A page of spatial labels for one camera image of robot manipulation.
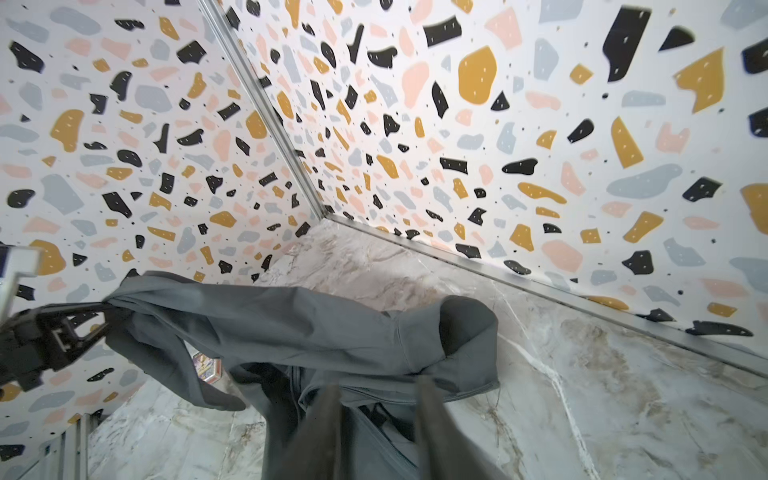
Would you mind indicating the dark grey zip jacket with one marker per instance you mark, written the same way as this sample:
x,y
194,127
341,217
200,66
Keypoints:
x,y
280,346

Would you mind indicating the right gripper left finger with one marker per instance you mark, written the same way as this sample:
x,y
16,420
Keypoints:
x,y
315,450

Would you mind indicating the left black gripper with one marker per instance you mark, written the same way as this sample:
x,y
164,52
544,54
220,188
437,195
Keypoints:
x,y
50,337

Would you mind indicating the small colourful card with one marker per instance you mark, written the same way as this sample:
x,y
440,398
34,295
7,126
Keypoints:
x,y
207,369

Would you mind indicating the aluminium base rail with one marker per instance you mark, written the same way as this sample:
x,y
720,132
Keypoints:
x,y
66,457

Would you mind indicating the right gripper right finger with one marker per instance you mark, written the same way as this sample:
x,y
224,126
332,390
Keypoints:
x,y
444,452

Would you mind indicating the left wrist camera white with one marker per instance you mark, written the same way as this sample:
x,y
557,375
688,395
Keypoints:
x,y
17,262

